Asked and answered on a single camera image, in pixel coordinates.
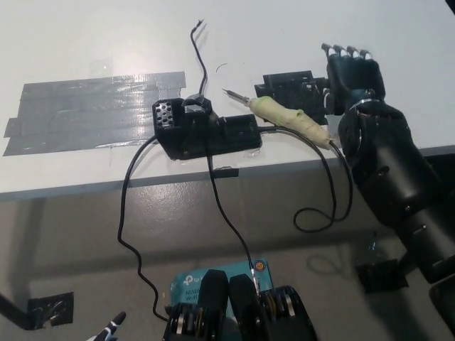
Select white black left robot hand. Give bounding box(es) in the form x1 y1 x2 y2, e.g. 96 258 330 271
83 310 127 341

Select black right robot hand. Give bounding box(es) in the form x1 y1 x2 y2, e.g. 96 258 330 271
321 42 387 117

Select beige taped soldering iron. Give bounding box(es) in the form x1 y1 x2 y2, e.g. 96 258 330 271
222 87 337 150

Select black soldering iron cord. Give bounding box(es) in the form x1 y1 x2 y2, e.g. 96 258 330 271
259 126 355 234

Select black robot torso blocks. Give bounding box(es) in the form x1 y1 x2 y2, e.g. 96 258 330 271
161 269 319 341

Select black soldering station base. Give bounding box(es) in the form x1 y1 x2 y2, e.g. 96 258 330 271
152 94 263 161

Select black floor tape patch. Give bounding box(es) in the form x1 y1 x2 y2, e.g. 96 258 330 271
355 259 410 294
27 291 75 327

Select black printed holder plate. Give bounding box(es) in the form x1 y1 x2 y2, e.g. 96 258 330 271
254 70 331 126

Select teal tp-link box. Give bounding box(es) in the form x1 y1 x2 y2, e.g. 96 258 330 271
169 259 274 317

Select white table leg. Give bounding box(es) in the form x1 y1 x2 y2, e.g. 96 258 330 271
12 198 47 303

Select small black tape strip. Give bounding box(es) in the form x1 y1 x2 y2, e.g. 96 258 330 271
211 167 240 178

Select black wavy cable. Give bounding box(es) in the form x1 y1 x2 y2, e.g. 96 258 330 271
117 137 171 320

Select black frayed-end wire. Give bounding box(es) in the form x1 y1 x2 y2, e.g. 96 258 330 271
190 19 209 95

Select black cable with connector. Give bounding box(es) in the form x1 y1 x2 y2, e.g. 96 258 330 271
205 156 260 296

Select thin white floor cord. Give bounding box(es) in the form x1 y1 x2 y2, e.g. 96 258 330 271
307 254 351 276

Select grey duct tape patch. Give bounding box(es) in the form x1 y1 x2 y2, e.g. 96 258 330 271
2 70 188 157

